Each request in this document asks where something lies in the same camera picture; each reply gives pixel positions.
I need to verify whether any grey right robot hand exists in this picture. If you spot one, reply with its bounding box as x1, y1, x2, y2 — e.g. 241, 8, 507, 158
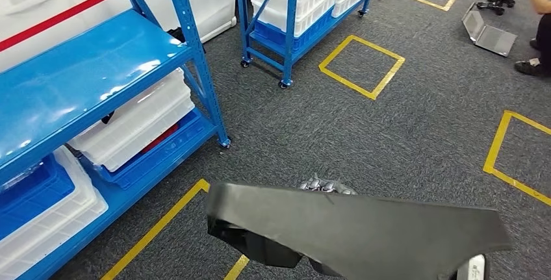
299, 173, 358, 196

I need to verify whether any black plastic plate bracket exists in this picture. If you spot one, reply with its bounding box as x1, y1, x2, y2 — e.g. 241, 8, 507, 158
205, 182, 514, 280

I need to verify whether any blue wheeled shelf rack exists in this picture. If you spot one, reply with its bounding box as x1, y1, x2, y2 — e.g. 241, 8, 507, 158
234, 0, 401, 90

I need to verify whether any blue metal shelf rack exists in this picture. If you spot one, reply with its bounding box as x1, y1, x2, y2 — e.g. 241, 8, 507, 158
0, 0, 231, 280

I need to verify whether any red item in bin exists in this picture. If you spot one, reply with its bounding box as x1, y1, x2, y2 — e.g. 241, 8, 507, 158
141, 123, 179, 155

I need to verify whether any open silver laptop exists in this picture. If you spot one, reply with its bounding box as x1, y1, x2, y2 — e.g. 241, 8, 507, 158
461, 2, 519, 58

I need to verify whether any person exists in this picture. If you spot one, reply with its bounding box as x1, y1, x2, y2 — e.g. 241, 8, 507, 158
514, 0, 551, 77

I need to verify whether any red barrier belt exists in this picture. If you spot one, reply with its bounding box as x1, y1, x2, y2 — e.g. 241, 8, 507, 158
0, 0, 159, 53

